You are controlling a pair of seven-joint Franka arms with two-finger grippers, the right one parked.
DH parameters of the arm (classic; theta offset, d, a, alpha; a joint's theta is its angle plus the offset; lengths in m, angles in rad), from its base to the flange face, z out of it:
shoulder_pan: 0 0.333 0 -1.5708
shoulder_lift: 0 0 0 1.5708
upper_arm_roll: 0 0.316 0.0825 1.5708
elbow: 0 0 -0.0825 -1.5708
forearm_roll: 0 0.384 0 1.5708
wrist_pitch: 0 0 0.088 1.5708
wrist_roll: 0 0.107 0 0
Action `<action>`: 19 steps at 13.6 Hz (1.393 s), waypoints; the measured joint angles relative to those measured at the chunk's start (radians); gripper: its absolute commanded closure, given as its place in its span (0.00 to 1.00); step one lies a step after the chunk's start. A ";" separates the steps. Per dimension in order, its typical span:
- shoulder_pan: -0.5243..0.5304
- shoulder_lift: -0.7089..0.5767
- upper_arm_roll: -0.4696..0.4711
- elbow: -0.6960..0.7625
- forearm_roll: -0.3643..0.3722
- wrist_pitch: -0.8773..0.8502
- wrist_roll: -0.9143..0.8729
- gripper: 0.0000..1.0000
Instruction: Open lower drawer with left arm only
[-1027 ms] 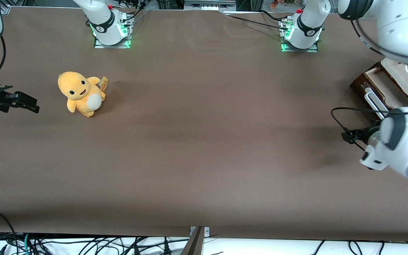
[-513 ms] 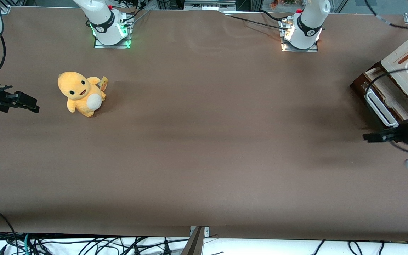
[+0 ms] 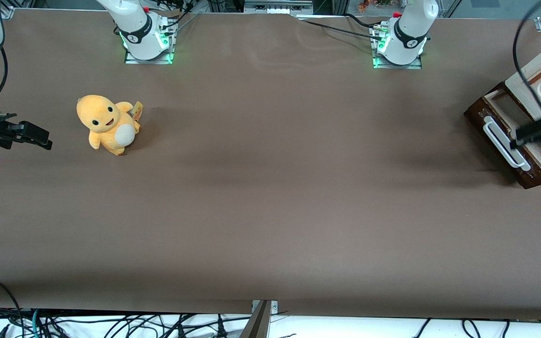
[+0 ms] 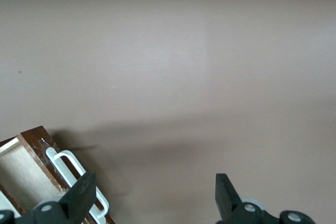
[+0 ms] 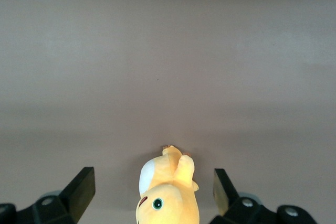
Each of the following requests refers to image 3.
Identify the dark wooden drawer cabinet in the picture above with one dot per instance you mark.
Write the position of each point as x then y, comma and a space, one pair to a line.
499, 88

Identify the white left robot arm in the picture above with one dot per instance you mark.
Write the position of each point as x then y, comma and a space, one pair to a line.
409, 28

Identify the dark angled post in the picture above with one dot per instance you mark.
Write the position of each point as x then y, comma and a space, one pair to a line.
257, 324

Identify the aluminium frame rail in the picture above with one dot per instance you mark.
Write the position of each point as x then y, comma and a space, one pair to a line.
277, 7

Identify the small metal bracket plate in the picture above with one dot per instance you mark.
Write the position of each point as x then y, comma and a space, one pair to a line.
273, 306

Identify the yellow plush toy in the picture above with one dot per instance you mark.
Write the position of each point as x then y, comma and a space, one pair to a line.
104, 119

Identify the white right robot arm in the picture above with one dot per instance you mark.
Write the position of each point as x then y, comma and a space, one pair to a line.
141, 33

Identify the table cover sheet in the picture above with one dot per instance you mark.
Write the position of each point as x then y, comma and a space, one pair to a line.
270, 188

